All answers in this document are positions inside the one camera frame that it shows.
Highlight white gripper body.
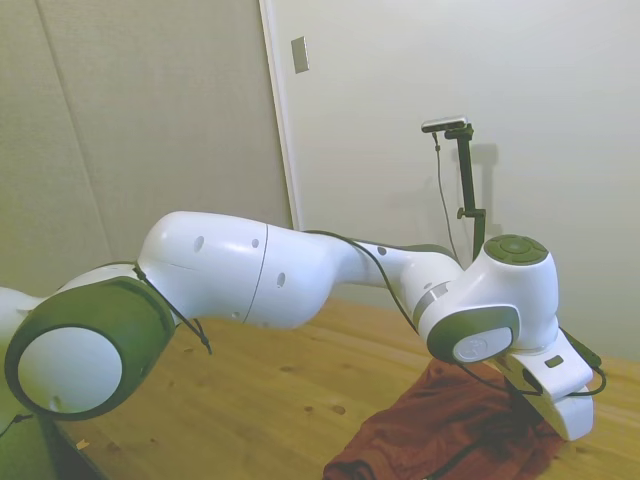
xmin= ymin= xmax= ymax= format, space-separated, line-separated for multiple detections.
xmin=492 ymin=329 xmax=606 ymax=442

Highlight dark red shorts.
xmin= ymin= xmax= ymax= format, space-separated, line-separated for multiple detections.
xmin=323 ymin=360 xmax=569 ymax=480

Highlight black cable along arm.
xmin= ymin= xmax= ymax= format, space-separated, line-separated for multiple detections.
xmin=0 ymin=229 xmax=608 ymax=436

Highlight black camera stand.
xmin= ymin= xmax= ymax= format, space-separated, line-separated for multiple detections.
xmin=444 ymin=124 xmax=489 ymax=264

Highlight thin black camera cable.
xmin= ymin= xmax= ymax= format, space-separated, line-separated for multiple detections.
xmin=431 ymin=131 xmax=459 ymax=262

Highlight grey camera on stand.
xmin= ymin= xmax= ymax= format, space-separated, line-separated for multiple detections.
xmin=421 ymin=115 xmax=472 ymax=135

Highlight white door frame trim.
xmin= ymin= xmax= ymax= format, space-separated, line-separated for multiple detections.
xmin=258 ymin=0 xmax=304 ymax=232

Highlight grey wall plate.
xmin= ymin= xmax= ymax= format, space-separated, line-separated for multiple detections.
xmin=291 ymin=35 xmax=310 ymax=75

